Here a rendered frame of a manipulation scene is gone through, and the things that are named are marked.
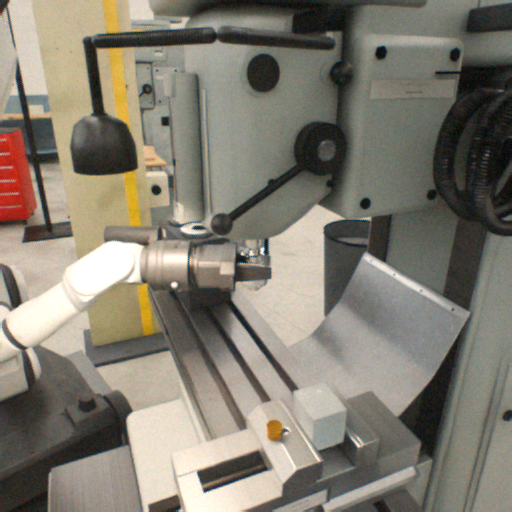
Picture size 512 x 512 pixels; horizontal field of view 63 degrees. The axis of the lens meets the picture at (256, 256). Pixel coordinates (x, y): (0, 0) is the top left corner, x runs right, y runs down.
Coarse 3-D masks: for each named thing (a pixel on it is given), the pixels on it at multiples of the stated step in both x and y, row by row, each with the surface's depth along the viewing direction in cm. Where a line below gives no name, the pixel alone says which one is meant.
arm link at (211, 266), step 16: (176, 256) 70; (192, 256) 72; (208, 256) 72; (224, 256) 71; (176, 272) 70; (192, 272) 72; (208, 272) 70; (224, 272) 68; (176, 288) 72; (224, 288) 69
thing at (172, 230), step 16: (160, 224) 117; (176, 224) 113; (192, 224) 111; (176, 240) 107; (192, 240) 104; (208, 240) 104; (224, 240) 107; (192, 288) 107; (208, 288) 109; (192, 304) 108; (208, 304) 111
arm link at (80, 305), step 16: (96, 256) 69; (112, 256) 69; (128, 256) 69; (80, 272) 68; (96, 272) 68; (112, 272) 68; (128, 272) 69; (64, 288) 70; (80, 288) 68; (96, 288) 68; (80, 304) 70
